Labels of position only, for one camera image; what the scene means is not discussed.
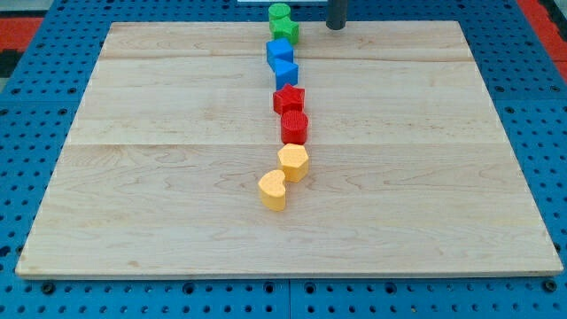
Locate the red star block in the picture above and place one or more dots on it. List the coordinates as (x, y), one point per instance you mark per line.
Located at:
(288, 98)

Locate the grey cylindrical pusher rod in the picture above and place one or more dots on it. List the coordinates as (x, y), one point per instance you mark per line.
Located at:
(336, 14)

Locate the green star block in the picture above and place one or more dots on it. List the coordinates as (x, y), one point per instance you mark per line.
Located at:
(285, 28)

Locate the green cylinder block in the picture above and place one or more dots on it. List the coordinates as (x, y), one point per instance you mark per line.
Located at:
(277, 11)

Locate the red cylinder block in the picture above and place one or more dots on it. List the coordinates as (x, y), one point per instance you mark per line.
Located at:
(294, 127)

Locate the light wooden board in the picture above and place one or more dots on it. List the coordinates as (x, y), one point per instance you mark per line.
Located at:
(411, 172)

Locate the yellow hexagon block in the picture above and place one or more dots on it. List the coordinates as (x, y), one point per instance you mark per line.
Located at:
(294, 161)

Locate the blue cube block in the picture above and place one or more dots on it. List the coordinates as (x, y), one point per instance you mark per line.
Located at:
(278, 49)

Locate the blue triangle block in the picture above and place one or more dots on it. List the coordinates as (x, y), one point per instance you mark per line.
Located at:
(286, 73)

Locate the yellow heart block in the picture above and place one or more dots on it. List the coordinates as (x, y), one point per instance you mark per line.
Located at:
(272, 190)

